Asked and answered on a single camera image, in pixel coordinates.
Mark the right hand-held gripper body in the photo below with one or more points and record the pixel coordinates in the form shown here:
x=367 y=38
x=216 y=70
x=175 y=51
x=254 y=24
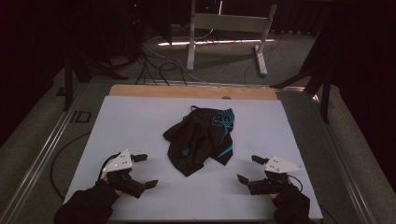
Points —
x=274 y=174

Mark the metal floor rail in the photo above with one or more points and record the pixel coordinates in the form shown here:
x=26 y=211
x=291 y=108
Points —
x=345 y=168
x=37 y=161

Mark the person's right hand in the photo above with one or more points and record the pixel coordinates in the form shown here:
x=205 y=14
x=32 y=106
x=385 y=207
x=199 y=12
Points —
x=281 y=192

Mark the white metal desk frame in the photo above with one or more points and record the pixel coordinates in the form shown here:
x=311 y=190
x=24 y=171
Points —
x=229 y=23

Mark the black shorts with blue print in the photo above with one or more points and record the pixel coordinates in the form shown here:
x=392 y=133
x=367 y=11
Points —
x=199 y=140

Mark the black tripod stand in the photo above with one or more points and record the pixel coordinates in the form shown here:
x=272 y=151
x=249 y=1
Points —
x=69 y=81
x=325 y=93

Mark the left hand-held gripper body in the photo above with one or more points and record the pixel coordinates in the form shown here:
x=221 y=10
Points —
x=120 y=163

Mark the person's left hand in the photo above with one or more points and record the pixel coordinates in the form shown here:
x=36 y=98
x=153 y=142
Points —
x=109 y=179

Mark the white board mat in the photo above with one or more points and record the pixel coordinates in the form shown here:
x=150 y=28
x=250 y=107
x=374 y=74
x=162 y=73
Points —
x=130 y=124

